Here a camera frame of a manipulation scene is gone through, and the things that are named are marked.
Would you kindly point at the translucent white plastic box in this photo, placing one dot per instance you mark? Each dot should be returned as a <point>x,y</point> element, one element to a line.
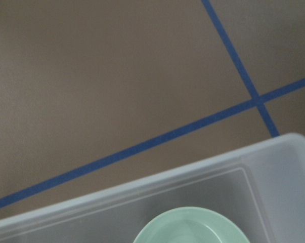
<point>261,188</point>

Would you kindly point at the light green bowl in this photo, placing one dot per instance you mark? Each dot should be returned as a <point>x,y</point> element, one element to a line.
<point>191,224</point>

